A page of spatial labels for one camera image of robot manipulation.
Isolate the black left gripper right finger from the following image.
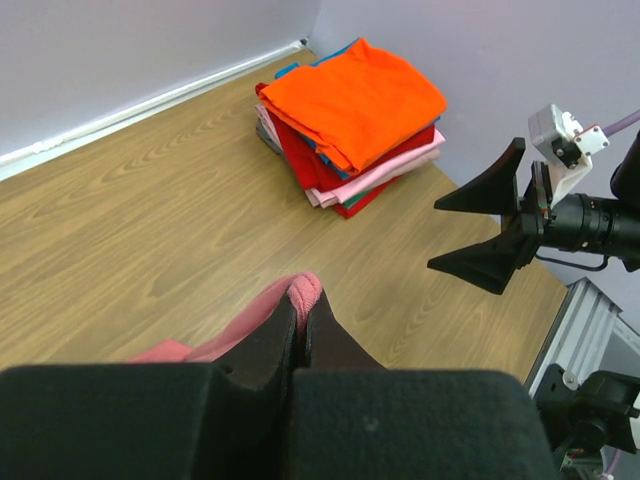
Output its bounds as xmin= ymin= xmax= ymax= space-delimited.
xmin=304 ymin=291 xmax=384 ymax=370

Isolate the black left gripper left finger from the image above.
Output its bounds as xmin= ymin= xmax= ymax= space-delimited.
xmin=209 ymin=293 xmax=297 ymax=395

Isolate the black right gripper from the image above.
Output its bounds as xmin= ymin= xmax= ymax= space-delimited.
xmin=427 ymin=137 xmax=639 ymax=294

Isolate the salmon pink t-shirt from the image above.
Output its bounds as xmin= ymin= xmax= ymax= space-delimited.
xmin=128 ymin=272 xmax=323 ymax=363

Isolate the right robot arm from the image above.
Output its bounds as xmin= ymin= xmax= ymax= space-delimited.
xmin=427 ymin=137 xmax=639 ymax=462

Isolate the bottom red folded t-shirt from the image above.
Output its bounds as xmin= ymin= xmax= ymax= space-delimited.
xmin=332 ymin=178 xmax=397 ymax=219

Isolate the red folded t-shirt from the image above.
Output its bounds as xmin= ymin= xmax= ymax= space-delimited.
xmin=332 ymin=178 xmax=397 ymax=219
xmin=256 ymin=103 xmax=444 ymax=200

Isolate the green folded t-shirt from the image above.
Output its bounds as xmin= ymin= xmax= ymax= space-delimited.
xmin=343 ymin=191 xmax=370 ymax=209

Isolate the light pink folded t-shirt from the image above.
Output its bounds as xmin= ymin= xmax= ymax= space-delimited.
xmin=255 ymin=104 xmax=445 ymax=208

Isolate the orange folded t-shirt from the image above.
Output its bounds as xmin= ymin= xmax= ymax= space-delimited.
xmin=259 ymin=38 xmax=448 ymax=176

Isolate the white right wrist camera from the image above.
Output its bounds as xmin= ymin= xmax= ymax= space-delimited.
xmin=528 ymin=104 xmax=610 ymax=207

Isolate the aluminium frame rail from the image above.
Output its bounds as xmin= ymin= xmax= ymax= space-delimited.
xmin=525 ymin=278 xmax=639 ymax=395

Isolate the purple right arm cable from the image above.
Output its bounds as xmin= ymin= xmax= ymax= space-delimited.
xmin=602 ymin=108 xmax=640 ymax=137

